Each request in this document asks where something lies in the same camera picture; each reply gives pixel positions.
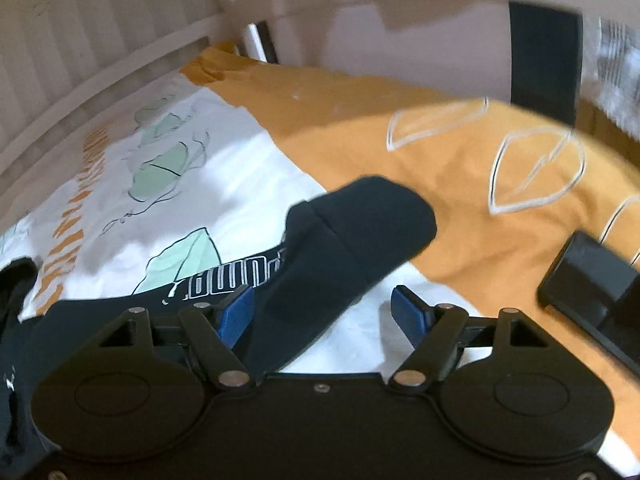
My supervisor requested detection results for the leaf-print white and orange duvet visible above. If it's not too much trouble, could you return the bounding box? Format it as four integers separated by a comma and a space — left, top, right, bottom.
0, 42, 640, 466

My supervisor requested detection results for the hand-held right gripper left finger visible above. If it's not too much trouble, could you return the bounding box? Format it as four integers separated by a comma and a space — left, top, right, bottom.
97, 284, 257, 392

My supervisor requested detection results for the grey striped cloth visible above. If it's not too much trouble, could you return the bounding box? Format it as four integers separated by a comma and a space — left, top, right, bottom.
582, 17, 640, 141

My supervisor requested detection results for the black panel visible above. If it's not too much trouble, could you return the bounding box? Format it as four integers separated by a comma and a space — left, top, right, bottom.
507, 1, 585, 126

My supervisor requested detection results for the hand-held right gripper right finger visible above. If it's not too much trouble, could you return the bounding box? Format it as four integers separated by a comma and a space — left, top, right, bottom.
387, 284, 551, 394

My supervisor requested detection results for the black glossy device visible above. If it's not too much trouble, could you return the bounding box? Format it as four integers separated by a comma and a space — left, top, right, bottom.
536, 231, 640, 378

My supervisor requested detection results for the black sweatshirt with white print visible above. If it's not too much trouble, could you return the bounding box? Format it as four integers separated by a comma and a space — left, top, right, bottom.
0, 175, 438, 461

